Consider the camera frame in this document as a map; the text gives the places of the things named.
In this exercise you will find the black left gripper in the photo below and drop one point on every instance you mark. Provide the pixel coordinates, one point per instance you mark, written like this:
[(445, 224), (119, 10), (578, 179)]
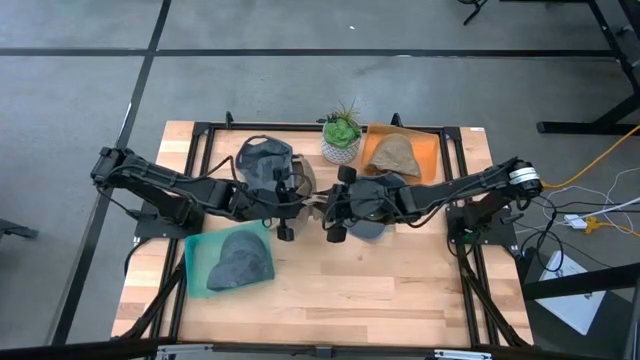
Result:
[(260, 202)]

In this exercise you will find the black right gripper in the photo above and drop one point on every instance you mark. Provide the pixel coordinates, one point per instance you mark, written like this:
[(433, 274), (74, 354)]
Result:
[(395, 205)]

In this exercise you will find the grey baseball cap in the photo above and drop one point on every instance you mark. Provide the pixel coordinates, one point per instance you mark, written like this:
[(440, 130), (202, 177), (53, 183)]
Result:
[(260, 160), (240, 260), (367, 231)]

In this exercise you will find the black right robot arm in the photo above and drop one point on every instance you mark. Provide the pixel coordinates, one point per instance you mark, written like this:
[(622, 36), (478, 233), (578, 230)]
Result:
[(460, 187)]

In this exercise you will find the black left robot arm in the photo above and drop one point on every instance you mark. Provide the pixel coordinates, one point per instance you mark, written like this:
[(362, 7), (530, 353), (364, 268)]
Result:
[(165, 182)]

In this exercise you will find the potted succulent in white pot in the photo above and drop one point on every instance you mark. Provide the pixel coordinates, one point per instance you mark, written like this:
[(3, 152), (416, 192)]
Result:
[(340, 135)]

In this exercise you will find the orange plastic tray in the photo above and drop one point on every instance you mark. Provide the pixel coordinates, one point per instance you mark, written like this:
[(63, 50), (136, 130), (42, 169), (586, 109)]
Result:
[(427, 150)]

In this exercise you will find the teal plastic tray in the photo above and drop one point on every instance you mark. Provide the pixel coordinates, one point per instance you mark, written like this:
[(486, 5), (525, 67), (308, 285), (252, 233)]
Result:
[(197, 270)]

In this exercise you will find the black chair base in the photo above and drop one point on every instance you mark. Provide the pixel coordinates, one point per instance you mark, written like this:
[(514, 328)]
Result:
[(472, 12)]

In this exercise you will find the white power strip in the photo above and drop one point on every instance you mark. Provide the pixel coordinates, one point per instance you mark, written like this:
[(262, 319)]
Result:
[(575, 221)]

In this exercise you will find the black desk leg bar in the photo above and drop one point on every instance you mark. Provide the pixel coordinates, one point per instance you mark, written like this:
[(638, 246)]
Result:
[(575, 285)]

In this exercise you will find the white flat board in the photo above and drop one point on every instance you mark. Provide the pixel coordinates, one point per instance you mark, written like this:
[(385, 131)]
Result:
[(570, 300)]

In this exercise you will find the black overhead rig beam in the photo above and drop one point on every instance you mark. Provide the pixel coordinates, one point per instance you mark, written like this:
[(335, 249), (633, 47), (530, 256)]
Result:
[(75, 351)]

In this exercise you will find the dark floor stand foot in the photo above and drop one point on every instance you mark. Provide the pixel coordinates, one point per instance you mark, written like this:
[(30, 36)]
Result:
[(15, 230)]

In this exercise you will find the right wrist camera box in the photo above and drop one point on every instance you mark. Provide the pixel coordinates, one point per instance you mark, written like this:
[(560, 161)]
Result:
[(375, 196)]

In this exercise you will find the black aluminium table frame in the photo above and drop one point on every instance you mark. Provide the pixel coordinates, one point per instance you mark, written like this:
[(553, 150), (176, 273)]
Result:
[(280, 126)]

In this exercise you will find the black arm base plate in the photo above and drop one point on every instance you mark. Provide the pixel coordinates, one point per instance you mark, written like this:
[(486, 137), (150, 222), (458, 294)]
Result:
[(500, 231), (150, 227)]

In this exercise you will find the silver aluminium frame bracket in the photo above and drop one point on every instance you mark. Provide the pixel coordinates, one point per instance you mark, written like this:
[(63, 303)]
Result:
[(185, 350), (462, 355)]

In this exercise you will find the black desk frame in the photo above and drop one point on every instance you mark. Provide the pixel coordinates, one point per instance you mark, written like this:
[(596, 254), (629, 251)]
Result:
[(585, 127)]

